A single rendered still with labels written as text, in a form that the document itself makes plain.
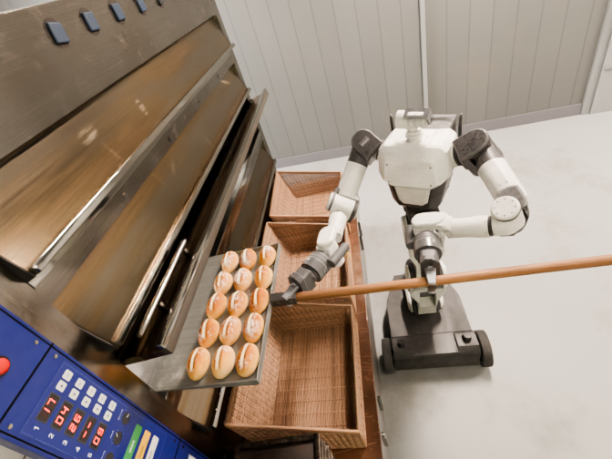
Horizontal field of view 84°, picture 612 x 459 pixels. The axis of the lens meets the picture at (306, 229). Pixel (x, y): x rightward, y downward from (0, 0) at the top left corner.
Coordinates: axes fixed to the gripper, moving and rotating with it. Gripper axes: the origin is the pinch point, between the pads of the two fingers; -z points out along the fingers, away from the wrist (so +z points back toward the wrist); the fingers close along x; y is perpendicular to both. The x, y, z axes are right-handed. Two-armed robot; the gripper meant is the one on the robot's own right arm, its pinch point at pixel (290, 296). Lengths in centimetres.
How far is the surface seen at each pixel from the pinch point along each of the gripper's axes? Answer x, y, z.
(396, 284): -0.9, -28.7, 18.4
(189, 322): 1.0, 26.8, -25.2
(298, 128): 75, 211, 231
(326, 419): 60, -8, -14
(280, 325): 55, 36, 8
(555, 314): 119, -71, 121
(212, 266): 1.2, 41.0, -3.0
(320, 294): -1.0, -9.2, 4.4
